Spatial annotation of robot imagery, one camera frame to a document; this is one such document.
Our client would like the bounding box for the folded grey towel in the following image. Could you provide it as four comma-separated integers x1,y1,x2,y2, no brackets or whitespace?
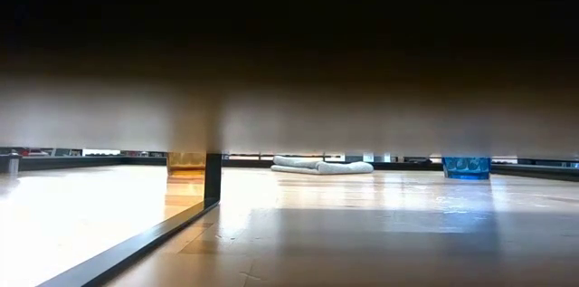
270,155,375,176

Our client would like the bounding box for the black metal shelf frame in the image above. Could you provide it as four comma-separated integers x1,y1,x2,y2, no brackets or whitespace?
36,152,223,287

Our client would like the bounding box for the grey metal post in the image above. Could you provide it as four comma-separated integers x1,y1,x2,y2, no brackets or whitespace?
7,152,22,177

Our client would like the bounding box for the amber glass cup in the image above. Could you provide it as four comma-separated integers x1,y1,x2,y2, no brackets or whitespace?
166,151,207,176

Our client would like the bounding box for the wooden shelf board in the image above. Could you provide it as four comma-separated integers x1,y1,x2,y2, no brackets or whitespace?
0,0,579,160

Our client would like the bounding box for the black table border rail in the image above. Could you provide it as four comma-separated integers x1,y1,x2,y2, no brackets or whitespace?
0,154,579,184

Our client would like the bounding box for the blue textured glass cup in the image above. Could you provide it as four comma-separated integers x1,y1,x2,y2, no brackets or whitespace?
441,156,493,181

